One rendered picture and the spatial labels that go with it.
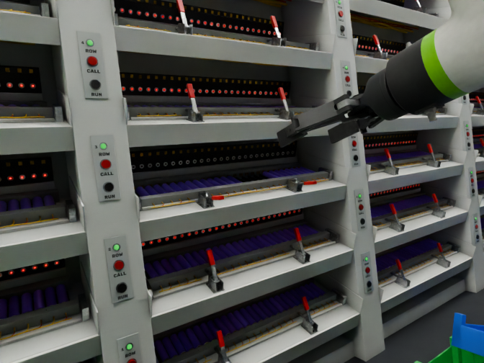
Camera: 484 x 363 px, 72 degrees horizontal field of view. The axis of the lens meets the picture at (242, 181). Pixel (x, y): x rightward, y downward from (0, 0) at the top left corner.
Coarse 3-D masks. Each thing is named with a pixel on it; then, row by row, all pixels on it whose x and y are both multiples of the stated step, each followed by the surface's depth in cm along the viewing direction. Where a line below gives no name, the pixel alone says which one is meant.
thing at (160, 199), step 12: (264, 180) 89; (276, 180) 90; (300, 180) 95; (312, 180) 97; (324, 180) 98; (180, 192) 76; (192, 192) 77; (216, 192) 80; (228, 192) 82; (144, 204) 71; (156, 204) 73
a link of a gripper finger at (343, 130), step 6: (354, 120) 64; (336, 126) 68; (342, 126) 67; (348, 126) 66; (354, 126) 64; (330, 132) 70; (336, 132) 68; (342, 132) 67; (348, 132) 66; (354, 132) 64; (330, 138) 70; (336, 138) 68; (342, 138) 67
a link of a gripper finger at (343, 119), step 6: (354, 96) 53; (360, 114) 53; (366, 114) 53; (330, 120) 54; (336, 120) 54; (342, 120) 54; (348, 120) 53; (318, 126) 55; (324, 126) 56; (300, 132) 56
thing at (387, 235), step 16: (384, 192) 134; (400, 192) 140; (416, 192) 146; (432, 192) 147; (448, 192) 141; (384, 208) 127; (400, 208) 128; (416, 208) 127; (432, 208) 130; (448, 208) 136; (464, 208) 136; (384, 224) 117; (400, 224) 113; (416, 224) 119; (432, 224) 121; (448, 224) 129; (384, 240) 106; (400, 240) 112
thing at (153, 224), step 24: (192, 168) 90; (216, 168) 94; (312, 168) 109; (336, 168) 100; (264, 192) 87; (288, 192) 88; (312, 192) 90; (336, 192) 96; (144, 216) 68; (168, 216) 69; (192, 216) 72; (216, 216) 75; (240, 216) 79; (144, 240) 67
